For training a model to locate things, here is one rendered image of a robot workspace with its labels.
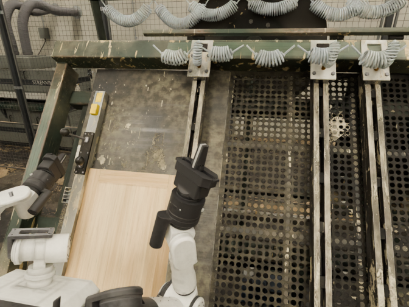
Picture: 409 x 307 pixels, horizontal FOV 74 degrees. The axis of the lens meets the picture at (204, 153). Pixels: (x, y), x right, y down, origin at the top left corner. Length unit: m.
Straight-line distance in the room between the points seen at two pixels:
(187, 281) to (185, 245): 0.17
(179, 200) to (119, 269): 0.64
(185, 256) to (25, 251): 0.37
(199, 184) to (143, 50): 0.92
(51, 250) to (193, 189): 0.35
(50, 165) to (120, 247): 0.43
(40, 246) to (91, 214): 0.57
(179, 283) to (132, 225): 0.44
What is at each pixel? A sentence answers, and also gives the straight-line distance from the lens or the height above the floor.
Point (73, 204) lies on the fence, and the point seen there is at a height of 1.21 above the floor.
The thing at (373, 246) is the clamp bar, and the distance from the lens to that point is 1.17.
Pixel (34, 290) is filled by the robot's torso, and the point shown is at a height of 1.35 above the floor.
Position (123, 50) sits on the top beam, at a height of 1.83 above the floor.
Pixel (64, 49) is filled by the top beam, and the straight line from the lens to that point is 1.62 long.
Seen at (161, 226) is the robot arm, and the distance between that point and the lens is 0.70.
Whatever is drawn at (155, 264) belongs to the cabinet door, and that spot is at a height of 1.05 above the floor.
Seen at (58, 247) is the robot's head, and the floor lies 1.43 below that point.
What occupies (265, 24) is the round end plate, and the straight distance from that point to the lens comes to 1.71.
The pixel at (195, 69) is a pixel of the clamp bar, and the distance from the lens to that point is 1.27.
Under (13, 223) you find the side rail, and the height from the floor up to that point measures 1.14.
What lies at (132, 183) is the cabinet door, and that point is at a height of 1.29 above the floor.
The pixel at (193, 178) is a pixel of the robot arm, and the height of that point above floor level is 1.57.
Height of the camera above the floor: 1.86
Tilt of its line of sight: 22 degrees down
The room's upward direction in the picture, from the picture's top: straight up
